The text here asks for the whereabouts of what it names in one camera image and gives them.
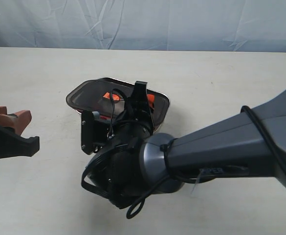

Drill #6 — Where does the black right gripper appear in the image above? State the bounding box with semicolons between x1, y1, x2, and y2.
84;80;157;209

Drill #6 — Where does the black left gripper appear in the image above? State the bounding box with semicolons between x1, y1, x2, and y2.
0;106;40;159

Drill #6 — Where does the dark transparent lunch box lid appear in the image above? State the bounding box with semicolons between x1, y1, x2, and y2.
65;77;171;128

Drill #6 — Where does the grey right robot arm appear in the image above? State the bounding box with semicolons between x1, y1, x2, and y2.
81;81;286;218

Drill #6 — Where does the stainless steel lunch box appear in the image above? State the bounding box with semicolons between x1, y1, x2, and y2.
66;77;171;134

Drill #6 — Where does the blue wrinkled backdrop cloth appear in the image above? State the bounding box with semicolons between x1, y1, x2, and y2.
0;0;286;52

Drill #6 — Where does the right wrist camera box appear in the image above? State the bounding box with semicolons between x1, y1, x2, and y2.
81;110;101;155

